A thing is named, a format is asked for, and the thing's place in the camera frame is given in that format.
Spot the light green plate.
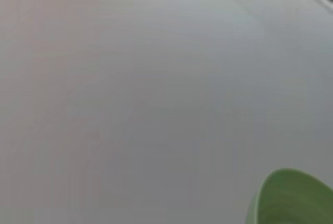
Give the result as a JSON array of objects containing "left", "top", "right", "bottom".
[{"left": 246, "top": 168, "right": 333, "bottom": 224}]

